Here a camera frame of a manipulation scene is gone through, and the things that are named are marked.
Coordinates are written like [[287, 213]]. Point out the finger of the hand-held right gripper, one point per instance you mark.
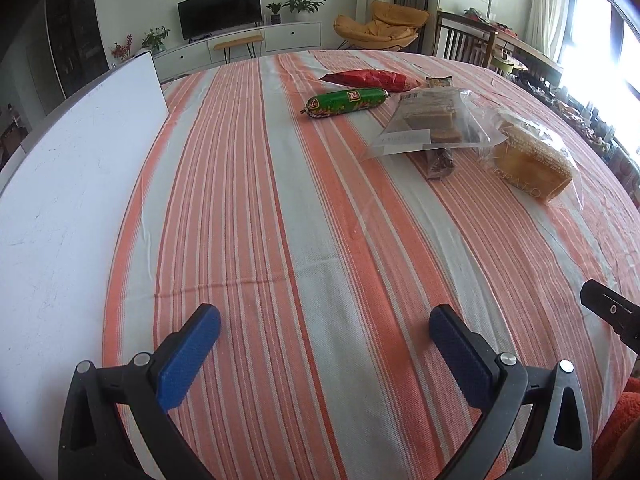
[[617, 315]]

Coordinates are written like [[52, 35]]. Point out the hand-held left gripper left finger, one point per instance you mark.
[[187, 355]]

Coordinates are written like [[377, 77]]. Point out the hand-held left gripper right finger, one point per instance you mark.
[[457, 355]]

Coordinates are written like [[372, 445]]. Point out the clear bag of bread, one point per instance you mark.
[[530, 160]]

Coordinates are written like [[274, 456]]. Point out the dark long snack packet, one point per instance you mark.
[[442, 166]]

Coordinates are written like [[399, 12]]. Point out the white cardboard box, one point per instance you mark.
[[75, 185]]

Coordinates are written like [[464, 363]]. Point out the clear bag of wafers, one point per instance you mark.
[[425, 120]]

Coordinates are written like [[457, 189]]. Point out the green sausage packet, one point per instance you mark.
[[345, 101]]

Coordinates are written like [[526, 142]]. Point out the red snack packet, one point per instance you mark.
[[370, 79]]

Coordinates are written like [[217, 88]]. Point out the orange fuzzy cloth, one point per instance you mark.
[[622, 430]]

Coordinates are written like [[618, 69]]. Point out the orange white striped cloth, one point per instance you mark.
[[300, 260]]

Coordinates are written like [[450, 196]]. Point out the side table with jars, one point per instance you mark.
[[590, 120]]

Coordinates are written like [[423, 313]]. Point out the large window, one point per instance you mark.
[[600, 35]]

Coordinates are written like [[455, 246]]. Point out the red flower bouquet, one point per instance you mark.
[[121, 49]]

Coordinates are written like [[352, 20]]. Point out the leafy plant in pot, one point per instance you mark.
[[156, 40]]

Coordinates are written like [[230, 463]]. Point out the small wooden bench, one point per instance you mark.
[[237, 41]]

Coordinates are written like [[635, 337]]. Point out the dark wooden table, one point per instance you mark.
[[460, 35]]

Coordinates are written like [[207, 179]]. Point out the white curtain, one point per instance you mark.
[[547, 0]]

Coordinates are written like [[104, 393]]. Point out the pile of clothes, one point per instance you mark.
[[480, 15]]

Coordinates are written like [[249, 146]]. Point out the white television cabinet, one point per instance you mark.
[[290, 35]]

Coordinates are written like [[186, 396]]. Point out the black display cabinet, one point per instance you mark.
[[75, 35]]

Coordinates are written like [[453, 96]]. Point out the orange rocking chair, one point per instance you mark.
[[380, 22]]

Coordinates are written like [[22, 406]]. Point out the black flat television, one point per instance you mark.
[[220, 10]]

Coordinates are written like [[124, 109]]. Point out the small potted green plant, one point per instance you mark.
[[275, 12]]

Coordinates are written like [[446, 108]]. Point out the large potted green plant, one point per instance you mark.
[[302, 2]]

